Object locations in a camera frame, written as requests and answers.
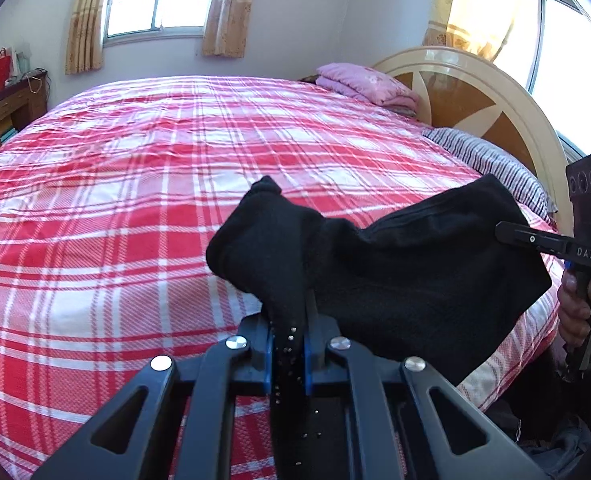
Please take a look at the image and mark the sheer yellow curtain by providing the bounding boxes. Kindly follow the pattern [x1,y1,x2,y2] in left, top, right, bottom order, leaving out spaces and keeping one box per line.
[423,0,531,63]

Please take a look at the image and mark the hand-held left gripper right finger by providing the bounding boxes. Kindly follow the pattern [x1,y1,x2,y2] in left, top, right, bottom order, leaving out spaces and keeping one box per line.
[303,292,551,480]

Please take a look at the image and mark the brown wooden desk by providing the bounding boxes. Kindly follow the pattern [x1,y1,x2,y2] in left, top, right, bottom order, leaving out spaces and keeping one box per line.
[0,70,48,166]

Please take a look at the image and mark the large bright window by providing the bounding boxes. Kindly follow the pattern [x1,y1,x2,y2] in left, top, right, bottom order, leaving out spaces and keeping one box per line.
[525,0,591,156]

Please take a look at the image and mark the yellow patterned curtain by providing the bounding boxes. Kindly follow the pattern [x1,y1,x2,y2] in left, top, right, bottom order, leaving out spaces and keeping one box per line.
[65,0,113,76]
[202,0,258,58]

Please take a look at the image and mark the red plaid bed sheet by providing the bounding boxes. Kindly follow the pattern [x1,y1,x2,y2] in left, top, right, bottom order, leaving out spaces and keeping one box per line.
[0,75,569,480]

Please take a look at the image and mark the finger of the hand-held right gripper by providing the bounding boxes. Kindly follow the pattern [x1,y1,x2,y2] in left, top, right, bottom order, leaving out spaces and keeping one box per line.
[495,221,566,260]

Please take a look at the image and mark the cream wooden headboard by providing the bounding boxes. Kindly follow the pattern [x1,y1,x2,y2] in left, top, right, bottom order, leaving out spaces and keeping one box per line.
[372,46,576,233]

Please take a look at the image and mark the pink folded blanket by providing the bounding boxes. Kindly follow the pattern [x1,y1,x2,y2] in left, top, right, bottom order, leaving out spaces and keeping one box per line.
[317,62,421,111]

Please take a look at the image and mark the black pants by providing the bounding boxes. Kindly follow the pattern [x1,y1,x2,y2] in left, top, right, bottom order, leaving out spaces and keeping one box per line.
[205,174,553,480]

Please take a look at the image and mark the dark blue cloth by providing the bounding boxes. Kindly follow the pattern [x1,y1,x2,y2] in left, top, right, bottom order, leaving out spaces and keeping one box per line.
[515,415,591,476]

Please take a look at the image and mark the grey striped pillow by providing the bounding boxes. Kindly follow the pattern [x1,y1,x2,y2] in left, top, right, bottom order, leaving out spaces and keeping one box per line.
[422,127,559,221]

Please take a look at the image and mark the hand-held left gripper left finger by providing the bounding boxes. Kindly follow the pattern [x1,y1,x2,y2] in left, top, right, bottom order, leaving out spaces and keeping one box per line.
[30,312,276,480]

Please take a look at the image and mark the person's right hand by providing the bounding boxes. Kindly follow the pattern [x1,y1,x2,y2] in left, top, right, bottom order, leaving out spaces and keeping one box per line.
[558,267,591,348]

